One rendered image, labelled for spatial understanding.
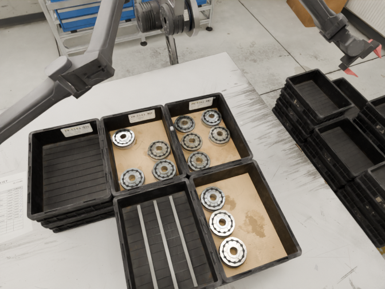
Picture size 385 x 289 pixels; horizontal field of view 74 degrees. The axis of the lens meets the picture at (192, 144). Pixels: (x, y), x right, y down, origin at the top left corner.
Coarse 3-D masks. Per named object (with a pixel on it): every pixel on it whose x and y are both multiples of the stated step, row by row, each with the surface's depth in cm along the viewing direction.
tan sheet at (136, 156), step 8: (160, 120) 130; (128, 128) 126; (136, 128) 126; (144, 128) 126; (152, 128) 127; (160, 128) 127; (112, 136) 123; (136, 136) 124; (144, 136) 124; (152, 136) 124; (160, 136) 124; (112, 144) 121; (136, 144) 121; (144, 144) 121; (120, 152) 119; (128, 152) 119; (136, 152) 119; (144, 152) 119; (120, 160) 116; (128, 160) 117; (136, 160) 117; (144, 160) 117; (120, 168) 114; (128, 168) 114; (144, 168) 115; (152, 168) 115; (176, 168) 115; (120, 176) 112; (144, 176) 113; (152, 176) 113
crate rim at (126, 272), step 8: (160, 184) 100; (168, 184) 100; (136, 192) 98; (144, 192) 99; (192, 192) 99; (192, 200) 97; (200, 216) 95; (120, 224) 91; (200, 224) 92; (120, 232) 90; (120, 240) 90; (208, 240) 90; (120, 248) 87; (208, 248) 88; (216, 264) 86; (128, 272) 83; (216, 272) 84; (128, 280) 83; (128, 288) 81; (200, 288) 82; (208, 288) 82
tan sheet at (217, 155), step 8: (200, 112) 133; (200, 120) 131; (200, 128) 128; (208, 128) 128; (208, 136) 125; (208, 144) 123; (232, 144) 124; (184, 152) 120; (208, 152) 121; (216, 152) 121; (224, 152) 121; (232, 152) 121; (216, 160) 119; (224, 160) 119; (232, 160) 119
